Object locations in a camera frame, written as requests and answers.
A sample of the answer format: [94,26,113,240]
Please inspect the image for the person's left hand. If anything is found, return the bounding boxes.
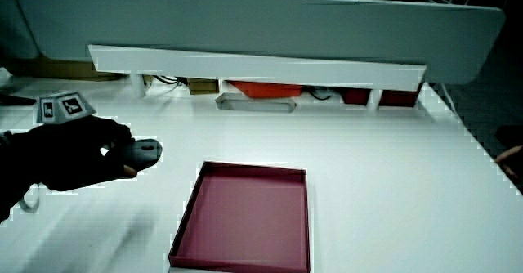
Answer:
[11,91,139,209]

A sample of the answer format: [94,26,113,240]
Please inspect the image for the gray oval cable tray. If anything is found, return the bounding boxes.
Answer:
[214,92,297,114]

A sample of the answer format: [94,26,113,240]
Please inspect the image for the black cable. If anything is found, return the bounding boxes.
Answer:
[305,87,333,101]
[152,74,181,87]

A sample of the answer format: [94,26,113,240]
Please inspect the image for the small brown cardboard box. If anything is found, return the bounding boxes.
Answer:
[187,78,220,96]

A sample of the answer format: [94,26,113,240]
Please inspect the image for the large brown cardboard box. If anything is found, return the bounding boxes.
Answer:
[4,54,124,83]

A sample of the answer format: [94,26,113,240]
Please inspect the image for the gray desk partition screen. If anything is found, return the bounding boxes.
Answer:
[14,0,507,85]

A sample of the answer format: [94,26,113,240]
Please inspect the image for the dark red box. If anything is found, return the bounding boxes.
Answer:
[378,85,423,108]
[340,87,371,105]

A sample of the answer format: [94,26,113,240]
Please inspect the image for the gray computer mouse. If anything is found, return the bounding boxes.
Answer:
[106,138,163,172]

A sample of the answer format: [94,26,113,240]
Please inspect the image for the white desk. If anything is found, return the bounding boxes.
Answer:
[0,76,523,273]

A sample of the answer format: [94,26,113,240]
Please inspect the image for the person's left forearm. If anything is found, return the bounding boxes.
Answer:
[0,130,17,224]

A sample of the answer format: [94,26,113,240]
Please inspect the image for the white desk shelf riser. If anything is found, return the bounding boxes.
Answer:
[87,43,427,111]

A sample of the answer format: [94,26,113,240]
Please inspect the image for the gray rounded partition screen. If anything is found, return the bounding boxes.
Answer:
[0,0,41,60]

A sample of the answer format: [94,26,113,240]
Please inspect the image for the maroon shallow box lid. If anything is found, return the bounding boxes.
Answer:
[168,160,311,273]

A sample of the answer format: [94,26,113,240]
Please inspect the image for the orange box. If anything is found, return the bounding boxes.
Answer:
[227,80,304,100]

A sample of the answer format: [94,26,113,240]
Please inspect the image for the gray strap loop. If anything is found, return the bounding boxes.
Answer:
[17,185,41,214]

